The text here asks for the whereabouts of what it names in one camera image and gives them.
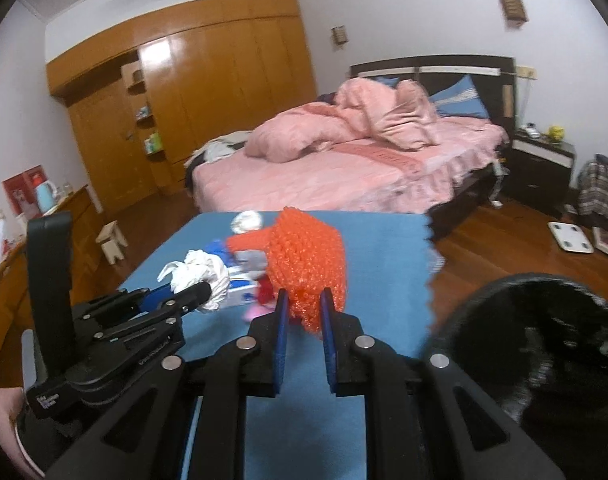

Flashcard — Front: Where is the bed with pink sheet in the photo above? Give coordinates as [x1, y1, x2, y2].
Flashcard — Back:
[192, 117, 509, 214]

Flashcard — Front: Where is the grey foam net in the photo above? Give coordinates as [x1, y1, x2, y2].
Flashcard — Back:
[233, 249, 268, 280]

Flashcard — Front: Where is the white tissue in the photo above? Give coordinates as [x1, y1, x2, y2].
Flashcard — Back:
[156, 249, 231, 311]

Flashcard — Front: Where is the plaid shirt on chair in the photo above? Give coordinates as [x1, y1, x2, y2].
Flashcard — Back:
[578, 154, 608, 221]

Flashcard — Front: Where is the black bed headboard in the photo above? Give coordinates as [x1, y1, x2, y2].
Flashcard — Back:
[349, 54, 516, 136]

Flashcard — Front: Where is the blue plastic bag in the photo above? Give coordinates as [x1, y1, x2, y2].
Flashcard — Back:
[202, 240, 238, 268]

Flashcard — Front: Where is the wooden sideboard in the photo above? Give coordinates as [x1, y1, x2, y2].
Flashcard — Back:
[0, 183, 110, 388]

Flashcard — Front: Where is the black lined trash bin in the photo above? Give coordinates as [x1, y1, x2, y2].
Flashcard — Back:
[422, 273, 608, 479]

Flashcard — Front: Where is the brown wall lamp left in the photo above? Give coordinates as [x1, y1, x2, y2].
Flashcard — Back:
[331, 26, 348, 49]

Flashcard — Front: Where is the black bedside table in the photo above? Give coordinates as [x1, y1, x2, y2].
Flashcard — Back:
[503, 132, 576, 219]

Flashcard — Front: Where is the white bathroom scale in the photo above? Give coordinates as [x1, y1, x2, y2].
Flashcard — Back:
[548, 222, 594, 255]

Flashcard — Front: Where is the yellow plush toy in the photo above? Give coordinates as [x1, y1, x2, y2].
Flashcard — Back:
[546, 125, 565, 143]

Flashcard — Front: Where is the small white wooden stool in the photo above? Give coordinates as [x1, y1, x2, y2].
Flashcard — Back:
[96, 220, 129, 266]

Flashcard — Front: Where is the pink sock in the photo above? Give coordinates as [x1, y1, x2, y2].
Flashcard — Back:
[243, 304, 275, 323]

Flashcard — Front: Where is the red knitted glove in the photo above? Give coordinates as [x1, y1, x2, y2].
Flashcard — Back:
[256, 276, 276, 308]

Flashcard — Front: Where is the brown wall lamp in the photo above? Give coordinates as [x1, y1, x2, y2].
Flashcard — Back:
[331, 26, 348, 49]
[499, 0, 528, 28]

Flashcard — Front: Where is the blue pillow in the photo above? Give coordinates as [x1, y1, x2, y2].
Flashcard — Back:
[430, 75, 490, 119]

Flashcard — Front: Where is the wooden wardrobe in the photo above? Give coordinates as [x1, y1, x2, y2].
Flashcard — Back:
[46, 0, 317, 214]

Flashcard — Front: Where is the wall power socket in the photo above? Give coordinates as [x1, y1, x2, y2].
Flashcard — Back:
[515, 65, 538, 80]

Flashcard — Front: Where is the pink crumpled duvet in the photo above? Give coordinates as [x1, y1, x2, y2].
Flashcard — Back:
[244, 77, 443, 162]

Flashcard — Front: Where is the white power strip cable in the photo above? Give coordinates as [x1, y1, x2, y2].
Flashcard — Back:
[488, 159, 510, 210]

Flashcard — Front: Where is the small white paper ball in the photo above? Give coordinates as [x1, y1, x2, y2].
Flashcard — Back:
[230, 210, 264, 234]

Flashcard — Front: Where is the white blue wipes box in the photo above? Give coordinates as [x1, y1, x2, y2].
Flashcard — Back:
[221, 266, 264, 308]

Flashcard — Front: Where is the brown wall lamp right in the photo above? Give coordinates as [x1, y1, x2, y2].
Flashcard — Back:
[499, 0, 528, 28]

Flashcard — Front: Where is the blue table cloth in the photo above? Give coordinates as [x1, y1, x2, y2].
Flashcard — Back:
[119, 209, 437, 480]

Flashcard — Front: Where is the light blue kettle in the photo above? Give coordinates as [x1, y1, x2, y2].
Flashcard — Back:
[35, 180, 57, 214]

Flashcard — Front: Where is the person's left hand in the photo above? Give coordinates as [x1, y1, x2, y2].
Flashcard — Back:
[0, 387, 42, 479]

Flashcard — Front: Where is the clothes pile on bed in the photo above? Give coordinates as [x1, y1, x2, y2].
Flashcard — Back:
[183, 130, 252, 168]

